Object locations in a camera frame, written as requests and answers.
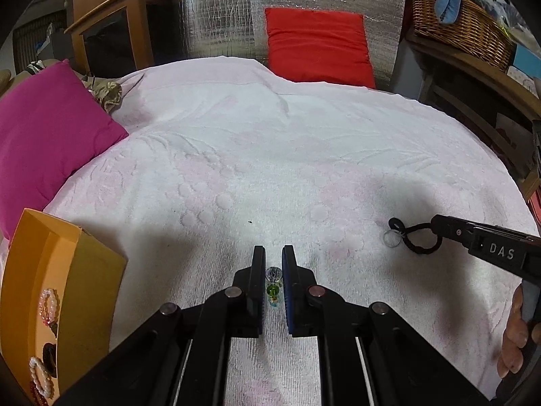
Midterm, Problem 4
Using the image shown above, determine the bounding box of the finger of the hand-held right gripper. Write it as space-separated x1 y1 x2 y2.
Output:
430 214 477 253

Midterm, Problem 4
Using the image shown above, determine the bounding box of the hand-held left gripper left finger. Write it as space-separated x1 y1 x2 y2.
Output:
54 245 267 406

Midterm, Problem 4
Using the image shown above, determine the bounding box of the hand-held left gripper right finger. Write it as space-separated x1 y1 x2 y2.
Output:
281 244 494 406

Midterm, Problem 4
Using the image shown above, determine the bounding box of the green bead charm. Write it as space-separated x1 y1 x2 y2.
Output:
265 266 282 309

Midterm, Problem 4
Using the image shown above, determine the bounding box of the black cord with clear ring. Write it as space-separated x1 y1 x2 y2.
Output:
384 217 443 256

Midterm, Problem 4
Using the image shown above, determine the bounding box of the orange box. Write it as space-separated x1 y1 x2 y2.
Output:
0 207 128 406

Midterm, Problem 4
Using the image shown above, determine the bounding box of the pink clear bead bracelet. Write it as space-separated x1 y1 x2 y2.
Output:
38 288 61 327

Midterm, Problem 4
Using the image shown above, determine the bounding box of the black hair tie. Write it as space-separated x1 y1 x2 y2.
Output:
42 343 58 378

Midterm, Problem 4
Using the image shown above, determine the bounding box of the white bead bracelet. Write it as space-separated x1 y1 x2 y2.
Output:
28 356 54 399

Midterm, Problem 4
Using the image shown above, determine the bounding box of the red bead bracelet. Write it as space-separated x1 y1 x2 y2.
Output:
29 380 48 406

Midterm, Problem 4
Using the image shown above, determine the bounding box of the person's right hand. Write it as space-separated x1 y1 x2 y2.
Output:
497 285 530 378

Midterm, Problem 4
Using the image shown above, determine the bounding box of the pale pink embossed blanket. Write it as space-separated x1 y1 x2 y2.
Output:
0 56 541 406

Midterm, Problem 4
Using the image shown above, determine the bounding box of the wooden shelf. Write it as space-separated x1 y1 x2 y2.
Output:
405 29 541 204

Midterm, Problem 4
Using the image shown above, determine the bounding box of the teal box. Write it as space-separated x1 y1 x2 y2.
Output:
511 44 538 80

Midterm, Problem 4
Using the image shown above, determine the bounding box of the wicker basket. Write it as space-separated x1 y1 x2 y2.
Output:
408 0 519 73

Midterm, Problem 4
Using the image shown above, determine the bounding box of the red cushion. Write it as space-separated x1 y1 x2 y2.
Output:
264 7 378 90

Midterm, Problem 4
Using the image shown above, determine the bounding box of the beige cloth bag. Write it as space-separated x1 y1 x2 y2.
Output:
81 74 123 113

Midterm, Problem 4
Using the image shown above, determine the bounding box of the pink cushion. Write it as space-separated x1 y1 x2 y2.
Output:
0 60 130 240

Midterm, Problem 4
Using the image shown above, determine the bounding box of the silver foil mat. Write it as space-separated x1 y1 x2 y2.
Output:
178 0 409 92

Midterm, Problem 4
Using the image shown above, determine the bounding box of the wooden cabinet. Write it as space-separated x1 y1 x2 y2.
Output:
63 0 187 77

